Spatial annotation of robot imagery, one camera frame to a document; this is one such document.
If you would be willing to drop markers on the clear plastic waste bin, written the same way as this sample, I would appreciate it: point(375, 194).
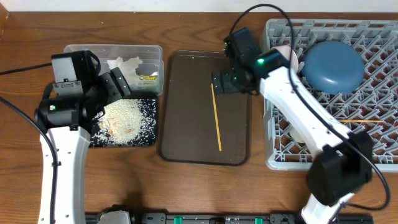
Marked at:
point(151, 56)

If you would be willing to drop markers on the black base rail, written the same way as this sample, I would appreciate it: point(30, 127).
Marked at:
point(123, 214)

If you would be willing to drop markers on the black plastic tray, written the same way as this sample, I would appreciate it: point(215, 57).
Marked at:
point(152, 124)

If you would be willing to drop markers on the rice pile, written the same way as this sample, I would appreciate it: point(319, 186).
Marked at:
point(124, 121)

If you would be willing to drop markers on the white paper napkin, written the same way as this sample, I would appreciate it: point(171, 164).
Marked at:
point(128, 68)

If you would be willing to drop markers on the dark blue plate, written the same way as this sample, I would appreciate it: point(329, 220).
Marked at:
point(333, 67)

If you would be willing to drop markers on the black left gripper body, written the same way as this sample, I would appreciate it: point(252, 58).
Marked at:
point(109, 91)

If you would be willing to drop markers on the brown serving tray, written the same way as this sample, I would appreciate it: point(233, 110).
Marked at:
point(188, 131)

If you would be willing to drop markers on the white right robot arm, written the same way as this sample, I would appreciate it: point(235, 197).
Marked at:
point(341, 158)

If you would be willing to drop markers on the grey dishwasher rack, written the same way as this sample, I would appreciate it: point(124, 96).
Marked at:
point(376, 97)

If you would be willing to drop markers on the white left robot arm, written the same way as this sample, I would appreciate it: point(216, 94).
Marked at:
point(64, 118)

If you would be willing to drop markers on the cream white cup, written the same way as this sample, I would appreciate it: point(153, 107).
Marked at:
point(296, 136)

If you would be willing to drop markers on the green yellow snack wrapper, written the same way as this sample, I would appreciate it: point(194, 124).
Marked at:
point(150, 77)

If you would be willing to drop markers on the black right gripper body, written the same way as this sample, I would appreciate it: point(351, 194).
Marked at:
point(229, 83)

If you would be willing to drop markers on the wooden chopstick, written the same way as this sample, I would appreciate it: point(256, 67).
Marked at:
point(360, 121)
point(216, 119)

